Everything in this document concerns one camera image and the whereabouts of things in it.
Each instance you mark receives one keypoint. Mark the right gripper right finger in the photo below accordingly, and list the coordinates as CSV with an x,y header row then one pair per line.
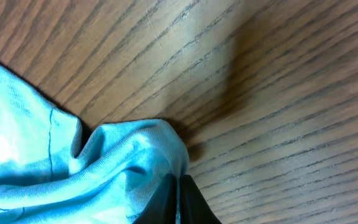
x,y
194,209

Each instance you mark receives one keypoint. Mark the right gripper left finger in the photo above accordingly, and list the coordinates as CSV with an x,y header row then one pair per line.
x,y
162,206

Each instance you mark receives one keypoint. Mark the light blue printed t-shirt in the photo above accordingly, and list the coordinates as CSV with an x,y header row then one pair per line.
x,y
48,174

